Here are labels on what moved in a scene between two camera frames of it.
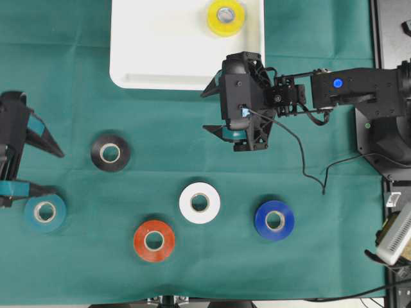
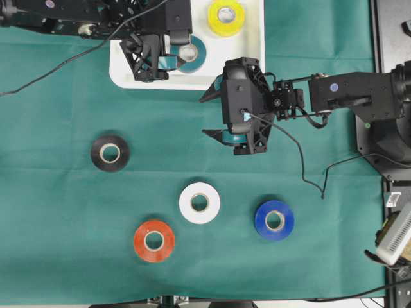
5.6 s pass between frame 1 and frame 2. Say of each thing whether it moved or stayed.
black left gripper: moved
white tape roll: stayed
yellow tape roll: stayed
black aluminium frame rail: stayed
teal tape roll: moved
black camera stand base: stayed
